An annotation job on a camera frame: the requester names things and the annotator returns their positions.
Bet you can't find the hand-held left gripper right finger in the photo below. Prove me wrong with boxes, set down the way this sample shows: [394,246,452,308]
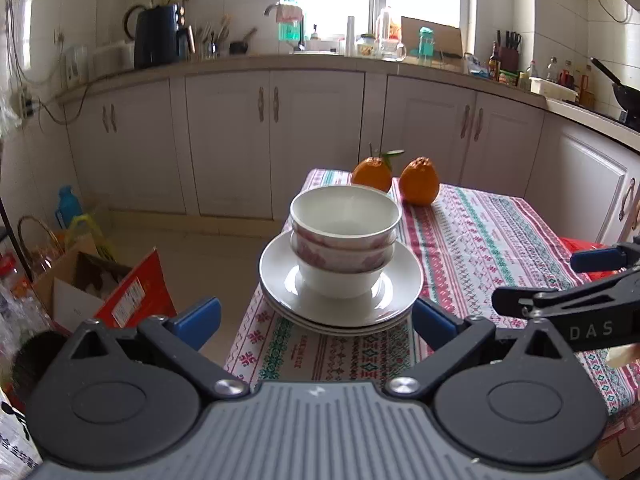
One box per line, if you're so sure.
[382,296,581,401]

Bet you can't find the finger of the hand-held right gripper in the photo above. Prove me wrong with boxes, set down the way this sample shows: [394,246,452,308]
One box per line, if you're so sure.
[491,269,640,319]
[570,242,640,274]

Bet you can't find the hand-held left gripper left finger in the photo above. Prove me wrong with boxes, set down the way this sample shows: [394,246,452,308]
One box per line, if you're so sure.
[57,296,249,401]

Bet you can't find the white plate with fruit print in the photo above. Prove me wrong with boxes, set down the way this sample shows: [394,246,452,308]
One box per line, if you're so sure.
[259,230,425,328]
[260,285,418,333]
[265,295,412,338]

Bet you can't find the white bowl with pink flowers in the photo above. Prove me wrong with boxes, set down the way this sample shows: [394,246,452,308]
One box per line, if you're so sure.
[291,230,397,275]
[297,260,388,301]
[290,185,402,251]

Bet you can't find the person's right hand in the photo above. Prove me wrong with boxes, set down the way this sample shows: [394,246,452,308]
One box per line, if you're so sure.
[607,342,640,369]

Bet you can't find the red gift box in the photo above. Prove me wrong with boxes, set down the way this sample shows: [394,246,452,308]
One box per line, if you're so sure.
[557,236,626,286]

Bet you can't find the patterned tablecloth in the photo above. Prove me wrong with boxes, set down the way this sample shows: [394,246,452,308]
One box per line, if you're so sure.
[224,168,640,416]

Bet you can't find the brown cardboard box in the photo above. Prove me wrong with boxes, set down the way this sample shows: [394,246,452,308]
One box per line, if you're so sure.
[32,249,121,333]

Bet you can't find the yellow-green bag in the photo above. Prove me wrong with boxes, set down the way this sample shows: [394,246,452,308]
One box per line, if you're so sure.
[67,215,114,262]

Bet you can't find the bumpy orange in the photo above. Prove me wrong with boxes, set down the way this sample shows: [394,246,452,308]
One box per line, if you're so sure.
[398,156,441,206]

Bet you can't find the orange with leaf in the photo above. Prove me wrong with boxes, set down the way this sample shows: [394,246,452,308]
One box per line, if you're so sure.
[351,142,406,194]

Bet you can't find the black wok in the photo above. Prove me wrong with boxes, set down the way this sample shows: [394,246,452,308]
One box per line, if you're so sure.
[590,57,640,116]

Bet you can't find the black bin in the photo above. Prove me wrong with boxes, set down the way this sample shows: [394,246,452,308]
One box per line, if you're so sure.
[10,332,67,402]

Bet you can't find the blue bottle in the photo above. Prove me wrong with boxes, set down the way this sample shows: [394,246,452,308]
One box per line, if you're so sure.
[56,186,82,231]

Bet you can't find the white tray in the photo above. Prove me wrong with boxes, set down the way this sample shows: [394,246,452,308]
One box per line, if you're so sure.
[529,76,578,102]

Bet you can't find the white printed sack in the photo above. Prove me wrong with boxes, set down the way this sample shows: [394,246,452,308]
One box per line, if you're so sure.
[0,390,42,472]

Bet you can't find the knife block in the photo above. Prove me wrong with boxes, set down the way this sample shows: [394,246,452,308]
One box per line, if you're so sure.
[499,31,522,73]

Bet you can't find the white kitchen cabinets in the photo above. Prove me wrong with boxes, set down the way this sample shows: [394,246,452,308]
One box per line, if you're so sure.
[60,55,640,246]

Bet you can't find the teal water bottle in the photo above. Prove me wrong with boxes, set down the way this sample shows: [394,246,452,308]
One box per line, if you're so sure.
[418,26,434,66]

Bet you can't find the small black pot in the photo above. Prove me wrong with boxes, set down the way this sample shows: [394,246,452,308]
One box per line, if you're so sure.
[230,27,258,56]

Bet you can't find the white rice cooker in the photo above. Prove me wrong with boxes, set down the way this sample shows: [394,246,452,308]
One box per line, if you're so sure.
[90,42,135,77]

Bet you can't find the utensil holder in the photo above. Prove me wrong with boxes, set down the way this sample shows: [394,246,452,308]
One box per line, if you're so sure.
[194,15,232,59]

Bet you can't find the glass pitcher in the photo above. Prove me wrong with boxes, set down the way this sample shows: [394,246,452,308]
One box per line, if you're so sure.
[380,39,407,62]

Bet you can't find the white electric kettle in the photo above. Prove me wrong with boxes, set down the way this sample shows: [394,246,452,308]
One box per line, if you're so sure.
[65,46,90,87]

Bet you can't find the dark blue air fryer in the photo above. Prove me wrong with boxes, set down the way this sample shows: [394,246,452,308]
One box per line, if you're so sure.
[134,5,194,68]

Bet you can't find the metal faucet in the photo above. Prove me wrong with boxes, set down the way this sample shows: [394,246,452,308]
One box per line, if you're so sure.
[264,4,306,52]

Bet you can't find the cooking oil bottle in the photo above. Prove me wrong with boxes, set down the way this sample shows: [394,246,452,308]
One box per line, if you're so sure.
[375,7,401,41]

